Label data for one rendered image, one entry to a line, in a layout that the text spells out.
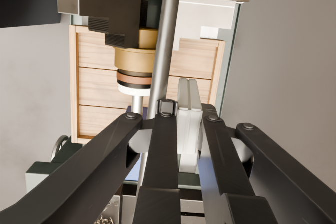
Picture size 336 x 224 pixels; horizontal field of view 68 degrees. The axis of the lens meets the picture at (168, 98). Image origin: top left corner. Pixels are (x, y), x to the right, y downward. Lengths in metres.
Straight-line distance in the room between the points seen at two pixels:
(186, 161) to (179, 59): 0.30
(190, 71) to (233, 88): 1.01
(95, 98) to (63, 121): 1.11
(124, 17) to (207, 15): 0.12
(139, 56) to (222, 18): 0.14
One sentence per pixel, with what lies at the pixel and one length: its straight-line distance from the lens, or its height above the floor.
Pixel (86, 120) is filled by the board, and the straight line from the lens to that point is 0.69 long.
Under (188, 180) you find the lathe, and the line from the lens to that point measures 0.74.
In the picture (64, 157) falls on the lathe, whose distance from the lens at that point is 0.82.
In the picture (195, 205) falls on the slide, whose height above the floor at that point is 0.97.
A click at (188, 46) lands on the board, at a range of 0.61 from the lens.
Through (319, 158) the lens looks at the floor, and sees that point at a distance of 2.07.
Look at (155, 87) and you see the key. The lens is 0.17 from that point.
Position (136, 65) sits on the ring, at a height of 1.12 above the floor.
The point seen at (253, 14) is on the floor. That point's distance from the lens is 1.57.
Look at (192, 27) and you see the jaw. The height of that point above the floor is 1.10.
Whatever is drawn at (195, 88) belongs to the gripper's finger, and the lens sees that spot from 0.18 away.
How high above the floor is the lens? 1.49
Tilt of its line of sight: 71 degrees down
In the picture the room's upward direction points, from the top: 178 degrees clockwise
